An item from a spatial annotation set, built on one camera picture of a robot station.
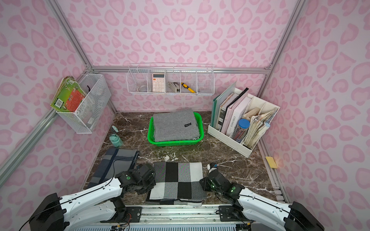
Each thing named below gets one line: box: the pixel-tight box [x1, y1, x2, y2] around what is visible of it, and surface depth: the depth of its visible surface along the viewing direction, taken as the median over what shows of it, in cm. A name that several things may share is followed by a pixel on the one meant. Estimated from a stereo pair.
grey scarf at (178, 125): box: [153, 109, 200, 142], surface depth 100 cm
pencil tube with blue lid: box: [233, 118, 251, 144], surface depth 90 cm
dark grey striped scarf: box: [87, 147, 140, 190], surface depth 92 cm
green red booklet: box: [50, 76, 88, 113], surface depth 73 cm
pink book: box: [221, 91, 250, 135], surface depth 85 cm
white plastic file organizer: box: [207, 87, 281, 158], surface depth 91 cm
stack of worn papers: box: [242, 108, 278, 149], surface depth 85 cm
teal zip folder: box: [210, 81, 237, 128], surface depth 90 cm
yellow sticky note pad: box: [264, 156, 278, 169], surface depth 97 cm
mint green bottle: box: [108, 134, 123, 148], surface depth 98 cm
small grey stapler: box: [167, 81, 177, 93], surface depth 102 cm
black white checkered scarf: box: [145, 161, 208, 206], surface depth 82 cm
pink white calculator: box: [152, 73, 166, 93], surface depth 97 cm
